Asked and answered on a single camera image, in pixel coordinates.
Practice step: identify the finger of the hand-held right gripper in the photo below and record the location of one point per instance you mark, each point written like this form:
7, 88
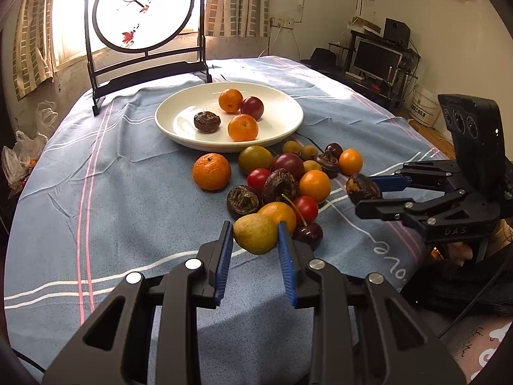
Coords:
376, 209
390, 182

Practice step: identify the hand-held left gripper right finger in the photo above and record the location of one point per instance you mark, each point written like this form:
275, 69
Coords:
286, 264

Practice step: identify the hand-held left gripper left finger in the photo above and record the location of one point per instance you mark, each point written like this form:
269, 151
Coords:
224, 264

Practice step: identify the dark brown water chestnut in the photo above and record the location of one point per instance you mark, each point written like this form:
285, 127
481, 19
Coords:
362, 188
328, 166
280, 186
207, 122
243, 201

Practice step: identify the dark red cherry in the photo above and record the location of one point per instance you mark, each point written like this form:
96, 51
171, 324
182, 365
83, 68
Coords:
334, 150
307, 236

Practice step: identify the yellow pear-shaped fruit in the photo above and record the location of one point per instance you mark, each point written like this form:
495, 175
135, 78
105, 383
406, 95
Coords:
255, 234

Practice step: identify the red cherry tomato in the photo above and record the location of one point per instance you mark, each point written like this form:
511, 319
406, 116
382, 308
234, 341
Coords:
306, 208
258, 179

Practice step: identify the small green round fruit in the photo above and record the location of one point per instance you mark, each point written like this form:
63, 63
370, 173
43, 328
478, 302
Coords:
309, 152
312, 166
291, 147

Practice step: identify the large orange mandarin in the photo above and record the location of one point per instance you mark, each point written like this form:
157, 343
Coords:
211, 171

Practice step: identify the dark red plum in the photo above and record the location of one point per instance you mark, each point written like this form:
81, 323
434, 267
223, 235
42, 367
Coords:
288, 164
252, 108

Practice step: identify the green-yellow orange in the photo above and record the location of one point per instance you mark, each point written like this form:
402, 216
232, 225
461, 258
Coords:
255, 158

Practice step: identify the white round plate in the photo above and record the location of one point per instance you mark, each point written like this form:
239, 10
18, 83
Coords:
280, 112

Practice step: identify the person's right forearm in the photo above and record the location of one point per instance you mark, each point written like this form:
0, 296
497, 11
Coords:
449, 284

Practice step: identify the person's right hand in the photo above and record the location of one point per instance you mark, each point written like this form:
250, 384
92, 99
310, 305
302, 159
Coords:
457, 253

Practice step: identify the white bucket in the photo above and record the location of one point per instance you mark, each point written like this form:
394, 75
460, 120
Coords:
425, 106

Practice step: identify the black desk rack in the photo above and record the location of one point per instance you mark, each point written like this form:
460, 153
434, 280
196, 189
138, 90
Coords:
376, 90

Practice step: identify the blue striped tablecloth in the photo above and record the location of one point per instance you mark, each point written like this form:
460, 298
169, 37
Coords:
120, 208

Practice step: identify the computer monitor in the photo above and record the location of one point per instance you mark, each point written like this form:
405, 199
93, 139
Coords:
376, 60

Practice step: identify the black hat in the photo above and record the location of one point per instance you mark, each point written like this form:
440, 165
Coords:
322, 58

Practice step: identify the black speaker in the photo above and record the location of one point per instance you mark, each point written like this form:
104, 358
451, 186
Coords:
396, 32

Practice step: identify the cardboard box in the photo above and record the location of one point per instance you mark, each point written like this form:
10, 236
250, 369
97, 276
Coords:
364, 25

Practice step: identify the printed pink cloth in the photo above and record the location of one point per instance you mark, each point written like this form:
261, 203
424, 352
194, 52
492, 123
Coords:
485, 353

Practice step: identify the black framed bird painting screen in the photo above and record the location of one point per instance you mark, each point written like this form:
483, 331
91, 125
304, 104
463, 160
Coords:
152, 70

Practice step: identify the clear plastic bag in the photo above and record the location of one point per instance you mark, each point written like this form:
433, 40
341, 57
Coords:
47, 118
22, 156

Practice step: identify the beige checked curtain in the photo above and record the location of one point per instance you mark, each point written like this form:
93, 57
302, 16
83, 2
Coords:
34, 28
236, 0

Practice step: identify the wall power socket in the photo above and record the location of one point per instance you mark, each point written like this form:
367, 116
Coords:
282, 22

